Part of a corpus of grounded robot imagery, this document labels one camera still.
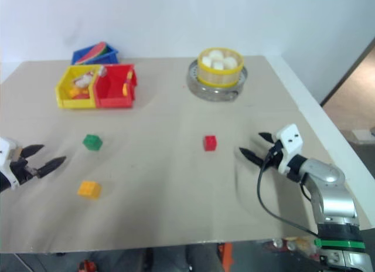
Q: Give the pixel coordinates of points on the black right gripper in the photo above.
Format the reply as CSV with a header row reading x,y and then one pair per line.
x,y
274,157

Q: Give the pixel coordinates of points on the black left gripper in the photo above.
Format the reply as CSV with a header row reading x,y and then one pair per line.
x,y
22,169

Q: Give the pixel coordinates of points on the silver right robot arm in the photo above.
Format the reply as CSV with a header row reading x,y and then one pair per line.
x,y
337,201

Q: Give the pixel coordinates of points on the red cube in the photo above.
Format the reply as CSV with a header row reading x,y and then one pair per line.
x,y
210,143

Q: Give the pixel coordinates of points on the green cube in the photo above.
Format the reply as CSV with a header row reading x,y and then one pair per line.
x,y
93,142

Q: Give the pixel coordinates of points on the yellow cube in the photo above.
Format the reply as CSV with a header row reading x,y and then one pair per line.
x,y
88,189

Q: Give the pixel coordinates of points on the yellow plastic storage bin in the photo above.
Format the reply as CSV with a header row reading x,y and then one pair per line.
x,y
65,90

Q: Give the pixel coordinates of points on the yellow and orange toy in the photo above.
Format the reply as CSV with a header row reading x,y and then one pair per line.
x,y
76,93

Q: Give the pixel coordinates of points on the white table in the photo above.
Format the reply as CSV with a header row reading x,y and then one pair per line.
x,y
331,119

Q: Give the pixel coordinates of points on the yellow bamboo steamer basket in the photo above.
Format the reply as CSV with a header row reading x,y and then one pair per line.
x,y
219,76

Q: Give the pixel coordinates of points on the white and red toy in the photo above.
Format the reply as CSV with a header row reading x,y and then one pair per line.
x,y
83,81

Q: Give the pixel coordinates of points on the white steamed bun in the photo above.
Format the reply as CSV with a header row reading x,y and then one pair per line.
x,y
216,54
218,65
230,62
207,61

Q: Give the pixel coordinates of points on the red plastic storage bin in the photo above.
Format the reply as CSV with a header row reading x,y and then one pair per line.
x,y
112,88

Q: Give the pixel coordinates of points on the small white box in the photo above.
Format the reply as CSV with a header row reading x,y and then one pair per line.
x,y
361,134

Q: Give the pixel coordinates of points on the beige table cover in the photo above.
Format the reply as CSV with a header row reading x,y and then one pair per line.
x,y
164,178

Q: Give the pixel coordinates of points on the pile of colourful bottles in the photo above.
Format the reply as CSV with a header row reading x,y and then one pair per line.
x,y
293,245

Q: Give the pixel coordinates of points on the small white toy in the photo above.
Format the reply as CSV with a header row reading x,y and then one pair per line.
x,y
102,70

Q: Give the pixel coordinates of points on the orange toy carrot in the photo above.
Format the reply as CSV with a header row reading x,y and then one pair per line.
x,y
126,85

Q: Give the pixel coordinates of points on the small red orange object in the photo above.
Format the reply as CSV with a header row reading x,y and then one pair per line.
x,y
87,266

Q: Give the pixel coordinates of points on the toy watermelon slice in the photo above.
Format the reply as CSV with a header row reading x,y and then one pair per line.
x,y
92,52

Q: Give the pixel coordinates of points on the blue plastic storage bin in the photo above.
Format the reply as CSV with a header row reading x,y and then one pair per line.
x,y
109,57

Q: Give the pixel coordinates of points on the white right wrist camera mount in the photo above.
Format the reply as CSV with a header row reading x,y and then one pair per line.
x,y
290,138

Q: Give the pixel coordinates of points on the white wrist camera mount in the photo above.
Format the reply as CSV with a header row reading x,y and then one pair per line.
x,y
290,138
4,150

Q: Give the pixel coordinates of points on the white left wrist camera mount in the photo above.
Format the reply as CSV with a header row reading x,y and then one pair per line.
x,y
4,150

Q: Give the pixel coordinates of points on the orange upright post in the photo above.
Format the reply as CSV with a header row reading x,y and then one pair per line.
x,y
225,257

